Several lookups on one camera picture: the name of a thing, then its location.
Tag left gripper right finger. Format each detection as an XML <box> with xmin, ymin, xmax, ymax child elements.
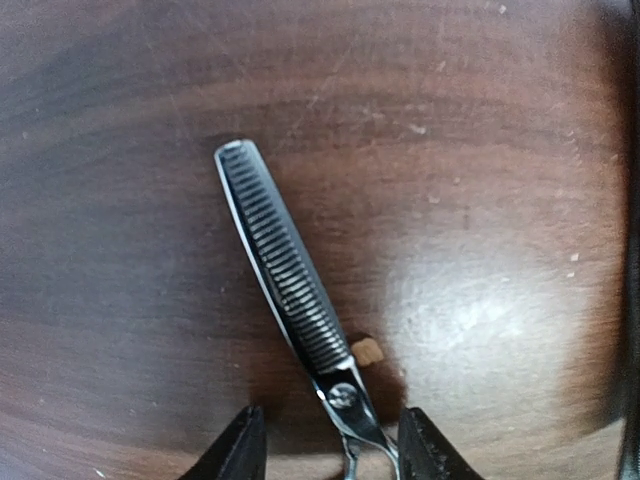
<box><xmin>397</xmin><ymin>407</ymin><xmax>483</xmax><ymax>480</ymax></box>

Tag black zippered tool case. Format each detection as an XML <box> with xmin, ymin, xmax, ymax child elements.
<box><xmin>617</xmin><ymin>1</ymin><xmax>639</xmax><ymax>479</ymax></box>

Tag silver thinning scissors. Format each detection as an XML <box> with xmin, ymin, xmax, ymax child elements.
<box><xmin>214</xmin><ymin>139</ymin><xmax>400</xmax><ymax>479</ymax></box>

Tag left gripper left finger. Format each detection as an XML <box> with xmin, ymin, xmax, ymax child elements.
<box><xmin>179</xmin><ymin>406</ymin><xmax>267</xmax><ymax>480</ymax></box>

